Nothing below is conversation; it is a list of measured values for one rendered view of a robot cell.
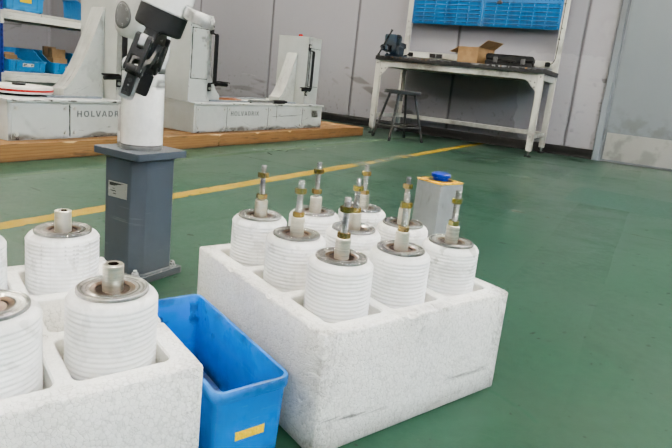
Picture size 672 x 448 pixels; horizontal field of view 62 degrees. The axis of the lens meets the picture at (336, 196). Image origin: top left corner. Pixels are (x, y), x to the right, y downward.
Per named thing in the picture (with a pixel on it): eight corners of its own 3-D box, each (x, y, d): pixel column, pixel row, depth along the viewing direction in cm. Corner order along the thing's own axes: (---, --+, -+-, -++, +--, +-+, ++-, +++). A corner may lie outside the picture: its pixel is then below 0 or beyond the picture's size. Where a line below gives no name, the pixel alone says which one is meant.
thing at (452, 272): (397, 335, 99) (410, 237, 95) (432, 324, 105) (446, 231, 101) (440, 358, 92) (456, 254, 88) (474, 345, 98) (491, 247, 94)
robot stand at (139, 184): (91, 271, 132) (92, 144, 125) (140, 257, 144) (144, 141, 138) (133, 287, 125) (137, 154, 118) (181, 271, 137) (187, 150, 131)
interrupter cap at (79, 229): (28, 227, 80) (28, 222, 80) (84, 223, 85) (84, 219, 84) (38, 242, 74) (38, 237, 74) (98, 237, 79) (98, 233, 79)
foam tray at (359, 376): (193, 337, 105) (199, 246, 101) (354, 304, 129) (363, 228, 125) (311, 459, 75) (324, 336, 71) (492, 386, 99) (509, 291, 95)
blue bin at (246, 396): (132, 370, 92) (134, 302, 89) (195, 356, 98) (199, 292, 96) (209, 485, 68) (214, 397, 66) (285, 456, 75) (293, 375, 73)
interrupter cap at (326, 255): (369, 255, 84) (369, 251, 84) (364, 271, 76) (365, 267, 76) (319, 248, 85) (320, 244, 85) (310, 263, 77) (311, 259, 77)
